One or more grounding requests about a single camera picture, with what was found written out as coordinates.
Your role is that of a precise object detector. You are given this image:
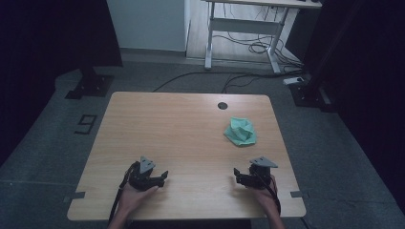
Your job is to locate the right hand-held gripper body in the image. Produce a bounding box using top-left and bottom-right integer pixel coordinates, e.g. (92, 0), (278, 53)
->
(243, 156), (279, 191)

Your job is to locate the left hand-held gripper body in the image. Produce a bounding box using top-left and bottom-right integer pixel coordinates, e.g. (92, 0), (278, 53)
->
(128, 156), (161, 192)

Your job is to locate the green towel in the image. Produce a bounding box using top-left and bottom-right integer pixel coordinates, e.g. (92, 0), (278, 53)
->
(223, 116), (258, 147)

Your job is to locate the person's left hand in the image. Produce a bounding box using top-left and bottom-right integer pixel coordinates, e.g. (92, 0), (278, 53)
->
(117, 183), (160, 215)

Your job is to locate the person's right hand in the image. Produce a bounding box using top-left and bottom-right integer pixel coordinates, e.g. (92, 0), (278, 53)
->
(251, 175), (282, 215)

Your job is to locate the black stand base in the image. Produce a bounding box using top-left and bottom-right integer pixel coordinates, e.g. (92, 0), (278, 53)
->
(65, 65), (115, 100)
(289, 73), (338, 113)

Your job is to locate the white power strip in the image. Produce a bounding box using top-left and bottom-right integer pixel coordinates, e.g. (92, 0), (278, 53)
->
(283, 76), (306, 86)

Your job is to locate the dark curtain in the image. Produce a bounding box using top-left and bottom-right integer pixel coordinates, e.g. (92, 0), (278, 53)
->
(302, 0), (405, 214)
(0, 0), (123, 166)

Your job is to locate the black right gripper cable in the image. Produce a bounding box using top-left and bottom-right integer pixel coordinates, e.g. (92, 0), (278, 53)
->
(252, 171), (283, 216)

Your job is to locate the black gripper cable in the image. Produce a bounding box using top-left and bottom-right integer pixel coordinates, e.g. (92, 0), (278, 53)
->
(252, 171), (283, 216)
(108, 161), (140, 225)

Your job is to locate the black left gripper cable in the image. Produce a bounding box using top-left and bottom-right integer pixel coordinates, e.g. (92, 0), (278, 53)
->
(108, 161), (140, 225)

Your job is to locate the short black floor cable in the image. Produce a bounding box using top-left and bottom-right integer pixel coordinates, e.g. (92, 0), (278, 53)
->
(222, 74), (261, 94)

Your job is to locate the long black floor cable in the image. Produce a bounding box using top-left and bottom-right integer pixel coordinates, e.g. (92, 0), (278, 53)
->
(152, 71), (289, 94)

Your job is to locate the tangle of black cables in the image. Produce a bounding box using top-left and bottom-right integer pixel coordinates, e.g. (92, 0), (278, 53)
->
(212, 3), (304, 73)

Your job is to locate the white metal desk frame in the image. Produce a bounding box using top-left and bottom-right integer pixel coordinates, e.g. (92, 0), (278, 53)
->
(201, 0), (323, 74)

